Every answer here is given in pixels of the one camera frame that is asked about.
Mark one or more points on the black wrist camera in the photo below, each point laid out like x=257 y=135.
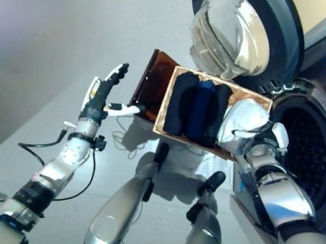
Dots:
x=100 y=143

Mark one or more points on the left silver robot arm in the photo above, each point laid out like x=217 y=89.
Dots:
x=75 y=151

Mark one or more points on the white garment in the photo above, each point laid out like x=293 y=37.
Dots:
x=246 y=117

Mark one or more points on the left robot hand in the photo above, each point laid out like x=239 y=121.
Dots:
x=98 y=95

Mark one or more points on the right silver robot leg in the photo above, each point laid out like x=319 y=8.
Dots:
x=206 y=237

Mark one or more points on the rectangular wicker basket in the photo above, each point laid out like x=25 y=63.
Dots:
x=250 y=94

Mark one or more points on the blue garment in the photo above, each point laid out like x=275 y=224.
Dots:
x=199 y=112

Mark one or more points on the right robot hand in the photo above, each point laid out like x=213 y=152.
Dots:
x=279 y=136

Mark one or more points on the brown glossy stand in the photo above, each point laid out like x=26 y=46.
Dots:
x=155 y=76

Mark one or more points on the black garment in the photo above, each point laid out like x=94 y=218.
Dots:
x=217 y=115
x=178 y=105

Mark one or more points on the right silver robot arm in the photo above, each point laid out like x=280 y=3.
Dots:
x=282 y=197

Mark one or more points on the round glass washer door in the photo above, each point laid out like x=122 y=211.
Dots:
x=229 y=29

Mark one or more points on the white cabinet counter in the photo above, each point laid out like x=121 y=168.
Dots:
x=315 y=10

